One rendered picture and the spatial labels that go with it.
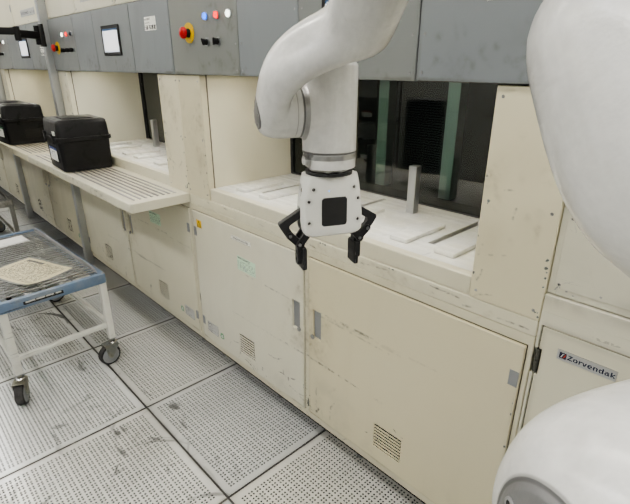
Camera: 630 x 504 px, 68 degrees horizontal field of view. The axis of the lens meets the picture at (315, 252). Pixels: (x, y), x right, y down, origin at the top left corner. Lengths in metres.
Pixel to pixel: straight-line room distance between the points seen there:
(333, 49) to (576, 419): 0.48
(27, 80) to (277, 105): 4.20
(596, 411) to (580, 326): 0.86
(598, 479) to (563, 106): 0.18
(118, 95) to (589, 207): 3.22
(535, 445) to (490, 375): 1.01
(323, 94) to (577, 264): 0.63
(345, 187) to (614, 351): 0.65
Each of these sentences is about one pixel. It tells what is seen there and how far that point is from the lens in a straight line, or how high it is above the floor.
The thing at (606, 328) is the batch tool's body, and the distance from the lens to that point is 1.09.
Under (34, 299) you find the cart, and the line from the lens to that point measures 2.21.
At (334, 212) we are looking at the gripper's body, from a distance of 0.75.
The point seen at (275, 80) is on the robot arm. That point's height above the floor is 1.30.
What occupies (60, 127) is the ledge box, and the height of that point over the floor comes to 1.03.
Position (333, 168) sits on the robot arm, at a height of 1.17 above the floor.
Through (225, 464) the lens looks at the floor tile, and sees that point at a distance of 1.86.
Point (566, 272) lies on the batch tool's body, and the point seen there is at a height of 0.93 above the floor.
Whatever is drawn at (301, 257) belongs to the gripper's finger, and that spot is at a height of 1.02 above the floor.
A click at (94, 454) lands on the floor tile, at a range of 2.03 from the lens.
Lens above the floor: 1.32
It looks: 22 degrees down
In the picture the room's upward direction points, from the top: straight up
